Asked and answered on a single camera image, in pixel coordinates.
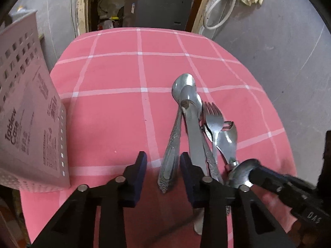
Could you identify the steel table knife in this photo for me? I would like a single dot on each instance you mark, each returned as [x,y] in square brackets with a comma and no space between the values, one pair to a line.
[194,139]

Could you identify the worn door frame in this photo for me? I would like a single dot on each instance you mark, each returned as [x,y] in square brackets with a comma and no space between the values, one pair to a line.
[82,5]

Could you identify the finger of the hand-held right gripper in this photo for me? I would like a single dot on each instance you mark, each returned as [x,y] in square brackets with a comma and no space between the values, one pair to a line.
[269,183]
[284,178]

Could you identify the steel fork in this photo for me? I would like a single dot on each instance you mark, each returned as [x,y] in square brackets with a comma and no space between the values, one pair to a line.
[213,124]

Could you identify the grey cabinet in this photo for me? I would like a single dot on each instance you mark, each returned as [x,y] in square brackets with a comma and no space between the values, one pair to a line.
[155,10]

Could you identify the pink checked tablecloth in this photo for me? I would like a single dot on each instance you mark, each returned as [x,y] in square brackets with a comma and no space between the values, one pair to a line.
[116,108]

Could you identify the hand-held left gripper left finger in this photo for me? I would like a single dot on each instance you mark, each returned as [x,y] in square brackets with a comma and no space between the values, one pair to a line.
[139,175]

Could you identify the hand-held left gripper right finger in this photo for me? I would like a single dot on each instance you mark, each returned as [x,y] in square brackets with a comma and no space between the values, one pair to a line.
[187,175]

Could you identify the white perforated utensil basket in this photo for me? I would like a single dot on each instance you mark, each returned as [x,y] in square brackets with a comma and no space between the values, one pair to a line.
[31,108]

